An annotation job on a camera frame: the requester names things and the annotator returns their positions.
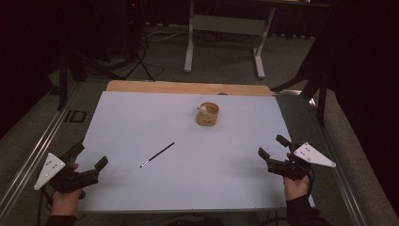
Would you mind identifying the person's right hand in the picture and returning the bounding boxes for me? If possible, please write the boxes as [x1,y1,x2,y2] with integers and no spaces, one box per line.
[283,175,311,202]

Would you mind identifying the white metal table frame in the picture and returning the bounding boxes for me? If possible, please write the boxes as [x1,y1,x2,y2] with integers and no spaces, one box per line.
[184,0,278,80]

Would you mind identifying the round wooden pen holder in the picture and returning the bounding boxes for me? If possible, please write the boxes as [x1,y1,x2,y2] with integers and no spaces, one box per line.
[196,102,220,127]

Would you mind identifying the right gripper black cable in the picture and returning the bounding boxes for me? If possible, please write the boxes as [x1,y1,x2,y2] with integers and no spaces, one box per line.
[305,167,315,194]

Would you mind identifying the person's left hand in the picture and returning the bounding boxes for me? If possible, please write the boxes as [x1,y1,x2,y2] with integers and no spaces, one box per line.
[50,189,87,218]

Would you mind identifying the black pen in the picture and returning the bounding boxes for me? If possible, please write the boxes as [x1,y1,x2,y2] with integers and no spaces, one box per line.
[139,141,176,169]

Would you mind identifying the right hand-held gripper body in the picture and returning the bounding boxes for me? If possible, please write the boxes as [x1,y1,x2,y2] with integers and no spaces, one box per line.
[267,141,337,181]

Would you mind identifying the black metal stand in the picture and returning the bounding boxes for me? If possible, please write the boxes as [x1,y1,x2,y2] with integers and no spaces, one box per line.
[270,46,331,128]

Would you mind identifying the wooden board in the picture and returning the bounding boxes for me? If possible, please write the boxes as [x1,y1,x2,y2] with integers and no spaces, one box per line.
[105,79,273,97]

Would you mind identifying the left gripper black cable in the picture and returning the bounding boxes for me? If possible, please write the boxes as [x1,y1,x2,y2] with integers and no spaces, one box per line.
[36,187,53,226]

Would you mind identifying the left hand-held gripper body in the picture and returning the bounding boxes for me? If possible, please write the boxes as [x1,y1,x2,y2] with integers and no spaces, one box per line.
[33,153,101,194]

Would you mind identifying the metal floor rail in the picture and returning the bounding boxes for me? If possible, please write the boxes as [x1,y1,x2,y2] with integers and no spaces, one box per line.
[0,80,83,218]
[308,97,369,226]

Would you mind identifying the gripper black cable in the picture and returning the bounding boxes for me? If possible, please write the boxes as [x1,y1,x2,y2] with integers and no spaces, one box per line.
[305,167,315,194]
[36,187,53,226]

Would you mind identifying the white table mat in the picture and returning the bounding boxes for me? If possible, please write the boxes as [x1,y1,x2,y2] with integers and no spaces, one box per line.
[76,90,316,212]

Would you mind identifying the black tripod stand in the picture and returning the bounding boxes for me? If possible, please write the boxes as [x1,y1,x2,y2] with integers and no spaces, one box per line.
[56,46,156,111]

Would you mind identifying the white floor cable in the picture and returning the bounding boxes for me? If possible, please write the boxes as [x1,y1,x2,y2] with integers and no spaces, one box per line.
[145,27,190,44]

